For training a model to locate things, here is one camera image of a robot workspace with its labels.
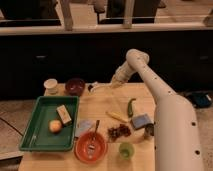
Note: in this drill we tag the dark red bowl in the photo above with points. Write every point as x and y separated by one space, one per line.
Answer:
75 86

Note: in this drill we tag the tan wooden block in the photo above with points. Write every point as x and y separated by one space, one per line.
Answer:
64 115

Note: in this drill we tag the grey blue cloth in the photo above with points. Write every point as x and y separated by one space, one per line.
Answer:
82 127

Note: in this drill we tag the green chili pepper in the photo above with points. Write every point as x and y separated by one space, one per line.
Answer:
130 108

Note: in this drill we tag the yellow round fruit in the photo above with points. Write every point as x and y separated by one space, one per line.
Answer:
55 126

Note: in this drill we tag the metal spoon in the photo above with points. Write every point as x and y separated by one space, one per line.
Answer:
91 146

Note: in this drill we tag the white ceramic cup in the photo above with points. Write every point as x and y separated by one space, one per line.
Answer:
51 85

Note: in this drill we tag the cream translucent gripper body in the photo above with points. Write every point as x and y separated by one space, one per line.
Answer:
115 83

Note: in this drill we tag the green plastic cup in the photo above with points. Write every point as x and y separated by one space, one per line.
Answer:
126 150

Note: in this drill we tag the blue sponge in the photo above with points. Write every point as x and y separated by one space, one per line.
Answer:
140 121

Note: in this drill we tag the white handled dish brush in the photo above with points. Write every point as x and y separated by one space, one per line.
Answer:
96 85

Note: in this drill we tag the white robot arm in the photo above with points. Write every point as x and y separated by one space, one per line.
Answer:
176 134

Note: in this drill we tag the orange plastic bowl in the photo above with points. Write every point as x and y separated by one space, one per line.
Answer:
81 148

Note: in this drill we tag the dark red grape bunch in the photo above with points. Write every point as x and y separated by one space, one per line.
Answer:
121 130

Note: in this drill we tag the green plastic tray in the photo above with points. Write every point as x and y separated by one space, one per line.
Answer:
37 135

